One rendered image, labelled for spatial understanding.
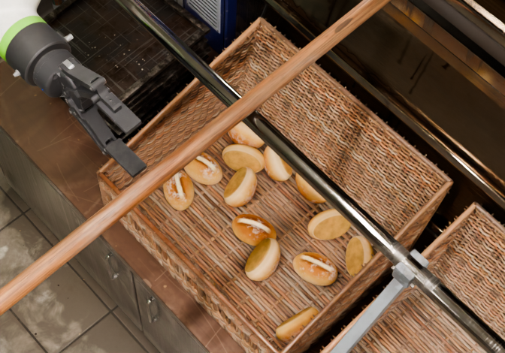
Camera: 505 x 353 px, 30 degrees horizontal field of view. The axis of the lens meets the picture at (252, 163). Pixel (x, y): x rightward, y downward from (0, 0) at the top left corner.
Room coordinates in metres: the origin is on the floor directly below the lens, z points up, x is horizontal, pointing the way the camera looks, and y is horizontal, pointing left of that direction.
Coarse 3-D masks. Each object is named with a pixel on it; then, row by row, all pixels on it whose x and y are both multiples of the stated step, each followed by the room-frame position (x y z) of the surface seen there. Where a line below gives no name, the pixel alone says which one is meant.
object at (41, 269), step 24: (384, 0) 1.04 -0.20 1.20; (336, 24) 0.98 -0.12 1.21; (360, 24) 1.00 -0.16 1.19; (312, 48) 0.93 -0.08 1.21; (288, 72) 0.88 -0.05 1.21; (264, 96) 0.83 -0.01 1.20; (216, 120) 0.78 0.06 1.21; (240, 120) 0.79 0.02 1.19; (192, 144) 0.73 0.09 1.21; (168, 168) 0.68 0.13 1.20; (144, 192) 0.64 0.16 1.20; (96, 216) 0.59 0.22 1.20; (120, 216) 0.60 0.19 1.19; (72, 240) 0.55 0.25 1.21; (48, 264) 0.51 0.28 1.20; (24, 288) 0.47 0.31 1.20; (0, 312) 0.44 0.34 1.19
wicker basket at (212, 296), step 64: (256, 64) 1.22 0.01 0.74; (320, 64) 1.15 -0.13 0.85; (192, 128) 1.11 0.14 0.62; (320, 128) 1.07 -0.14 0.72; (384, 128) 1.01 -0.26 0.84; (256, 192) 0.97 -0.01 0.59; (448, 192) 0.88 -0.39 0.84; (192, 256) 0.81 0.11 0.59; (384, 256) 0.77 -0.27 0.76; (256, 320) 0.67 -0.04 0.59; (320, 320) 0.64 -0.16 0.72
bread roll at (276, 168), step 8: (264, 152) 1.06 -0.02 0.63; (272, 152) 1.04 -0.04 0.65; (272, 160) 1.03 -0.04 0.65; (280, 160) 1.03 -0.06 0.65; (272, 168) 1.01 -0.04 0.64; (280, 168) 1.01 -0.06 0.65; (288, 168) 1.02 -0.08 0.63; (272, 176) 1.00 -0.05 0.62; (280, 176) 1.00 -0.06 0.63; (288, 176) 1.00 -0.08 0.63
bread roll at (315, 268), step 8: (296, 256) 0.81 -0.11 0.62; (304, 256) 0.81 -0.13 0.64; (312, 256) 0.80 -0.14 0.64; (320, 256) 0.81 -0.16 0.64; (296, 264) 0.79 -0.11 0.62; (304, 264) 0.79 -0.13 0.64; (312, 264) 0.79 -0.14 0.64; (320, 264) 0.79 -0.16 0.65; (328, 264) 0.79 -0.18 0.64; (296, 272) 0.78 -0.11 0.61; (304, 272) 0.77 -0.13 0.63; (312, 272) 0.77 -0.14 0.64; (320, 272) 0.77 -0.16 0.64; (328, 272) 0.78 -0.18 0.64; (336, 272) 0.78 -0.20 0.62; (312, 280) 0.76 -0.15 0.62; (320, 280) 0.76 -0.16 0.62; (328, 280) 0.76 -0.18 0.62
